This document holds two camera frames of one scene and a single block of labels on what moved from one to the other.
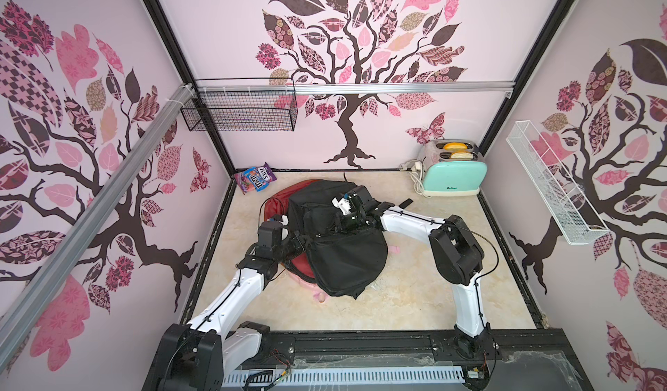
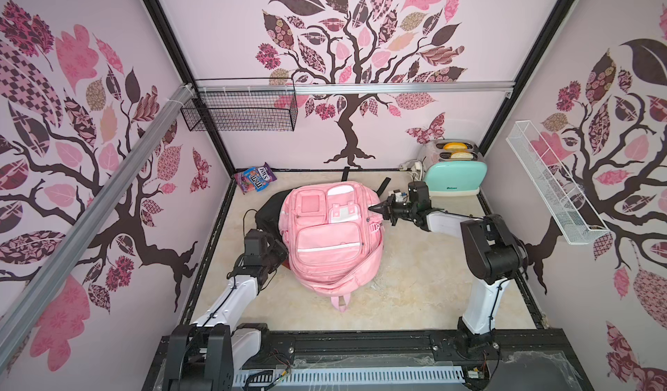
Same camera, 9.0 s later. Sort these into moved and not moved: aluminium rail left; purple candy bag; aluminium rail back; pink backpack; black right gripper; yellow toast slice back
Moved: pink backpack; black right gripper
Not moved: purple candy bag; aluminium rail back; yellow toast slice back; aluminium rail left
